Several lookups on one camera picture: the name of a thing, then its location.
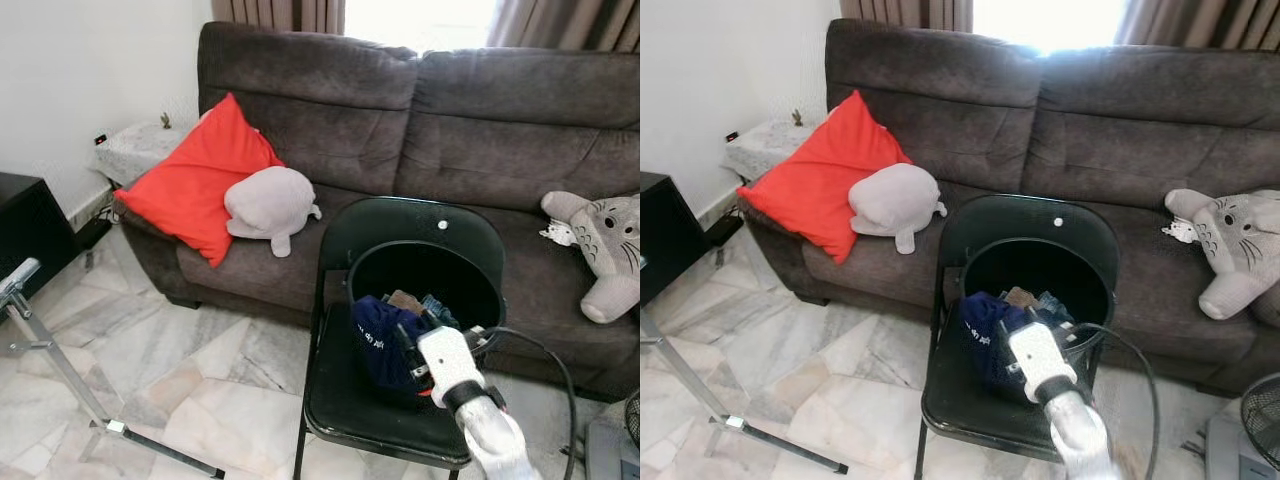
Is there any blue patterned cloth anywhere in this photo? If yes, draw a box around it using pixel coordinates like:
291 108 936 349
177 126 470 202
1035 290 1076 326
418 293 463 329

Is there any brown fabric sofa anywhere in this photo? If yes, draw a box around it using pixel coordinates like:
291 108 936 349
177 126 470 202
740 17 1280 399
113 20 640 403

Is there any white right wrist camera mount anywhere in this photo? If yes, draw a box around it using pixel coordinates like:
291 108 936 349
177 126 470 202
415 325 487 401
1007 322 1079 399

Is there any black round laundry basket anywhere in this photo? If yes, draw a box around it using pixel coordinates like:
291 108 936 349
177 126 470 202
346 240 505 363
960 237 1116 363

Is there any brown curtain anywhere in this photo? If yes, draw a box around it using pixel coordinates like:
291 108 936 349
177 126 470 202
838 0 976 34
1113 0 1280 51
210 0 347 36
486 0 640 53

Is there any navy shirt orange collar stripe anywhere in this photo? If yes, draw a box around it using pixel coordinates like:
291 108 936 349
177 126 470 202
958 291 1041 391
350 294 441 394

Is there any grey Totoro plush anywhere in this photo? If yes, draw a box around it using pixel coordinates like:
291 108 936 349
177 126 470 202
1163 187 1280 323
541 190 640 326

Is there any red pillow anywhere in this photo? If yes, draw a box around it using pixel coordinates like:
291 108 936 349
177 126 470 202
736 88 913 266
113 92 287 269

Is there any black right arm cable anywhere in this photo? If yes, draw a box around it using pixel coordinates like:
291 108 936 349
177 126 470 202
460 325 580 480
1055 320 1159 480

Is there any grey floor fan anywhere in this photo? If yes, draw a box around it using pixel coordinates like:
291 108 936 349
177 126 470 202
1205 372 1280 480
585 390 640 480

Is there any grey seal plush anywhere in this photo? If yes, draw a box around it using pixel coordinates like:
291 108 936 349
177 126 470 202
223 165 324 259
848 162 948 256

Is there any black folding chair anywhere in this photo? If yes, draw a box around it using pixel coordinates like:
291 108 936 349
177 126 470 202
293 196 509 480
912 193 1121 480

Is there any lace covered side table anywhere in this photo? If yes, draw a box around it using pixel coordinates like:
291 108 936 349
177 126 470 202
92 120 201 188
722 118 829 184

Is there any silver clothes rack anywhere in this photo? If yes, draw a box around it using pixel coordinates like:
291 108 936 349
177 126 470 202
640 335 849 476
0 258 227 480

